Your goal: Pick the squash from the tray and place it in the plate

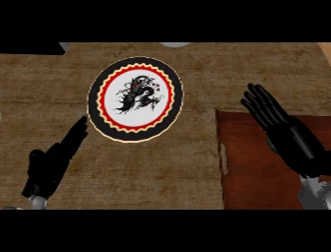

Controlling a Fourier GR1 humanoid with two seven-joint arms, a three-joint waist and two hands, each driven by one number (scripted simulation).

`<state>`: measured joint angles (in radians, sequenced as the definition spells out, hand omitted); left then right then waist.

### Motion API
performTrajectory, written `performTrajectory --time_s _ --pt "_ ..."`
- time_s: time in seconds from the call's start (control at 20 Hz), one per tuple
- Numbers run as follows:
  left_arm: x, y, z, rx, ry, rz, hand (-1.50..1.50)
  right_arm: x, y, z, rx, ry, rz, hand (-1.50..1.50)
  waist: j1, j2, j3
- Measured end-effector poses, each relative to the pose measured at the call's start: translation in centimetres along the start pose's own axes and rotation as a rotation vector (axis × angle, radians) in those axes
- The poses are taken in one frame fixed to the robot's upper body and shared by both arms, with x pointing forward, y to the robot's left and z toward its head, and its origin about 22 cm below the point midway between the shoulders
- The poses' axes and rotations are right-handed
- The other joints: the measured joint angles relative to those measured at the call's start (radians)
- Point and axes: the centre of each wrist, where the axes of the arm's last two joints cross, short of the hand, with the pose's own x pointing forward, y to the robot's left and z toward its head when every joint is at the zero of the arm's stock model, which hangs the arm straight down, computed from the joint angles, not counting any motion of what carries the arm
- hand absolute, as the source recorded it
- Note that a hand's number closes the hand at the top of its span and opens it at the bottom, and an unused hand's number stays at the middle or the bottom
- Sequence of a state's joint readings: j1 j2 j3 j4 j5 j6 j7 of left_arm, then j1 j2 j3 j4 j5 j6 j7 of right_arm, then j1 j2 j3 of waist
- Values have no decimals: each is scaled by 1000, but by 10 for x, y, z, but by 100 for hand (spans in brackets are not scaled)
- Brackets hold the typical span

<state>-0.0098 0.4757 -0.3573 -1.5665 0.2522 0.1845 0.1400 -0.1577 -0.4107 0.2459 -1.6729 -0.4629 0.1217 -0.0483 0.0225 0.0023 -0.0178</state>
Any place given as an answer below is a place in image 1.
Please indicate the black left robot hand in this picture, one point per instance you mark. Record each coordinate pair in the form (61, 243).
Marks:
(52, 160)

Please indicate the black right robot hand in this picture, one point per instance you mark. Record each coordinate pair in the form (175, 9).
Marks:
(290, 138)

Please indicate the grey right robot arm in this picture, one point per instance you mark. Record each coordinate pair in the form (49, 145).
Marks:
(326, 195)

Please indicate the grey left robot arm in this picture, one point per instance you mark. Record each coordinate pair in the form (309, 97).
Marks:
(37, 202)

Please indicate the reddish-brown tray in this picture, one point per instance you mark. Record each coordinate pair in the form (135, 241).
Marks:
(256, 164)

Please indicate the black-rimmed dragon print plate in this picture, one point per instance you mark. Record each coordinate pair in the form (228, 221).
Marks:
(135, 99)

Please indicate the black appliance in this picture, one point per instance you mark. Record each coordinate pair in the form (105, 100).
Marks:
(22, 48)

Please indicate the pale grey round object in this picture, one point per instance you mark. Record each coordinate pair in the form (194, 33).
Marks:
(175, 44)

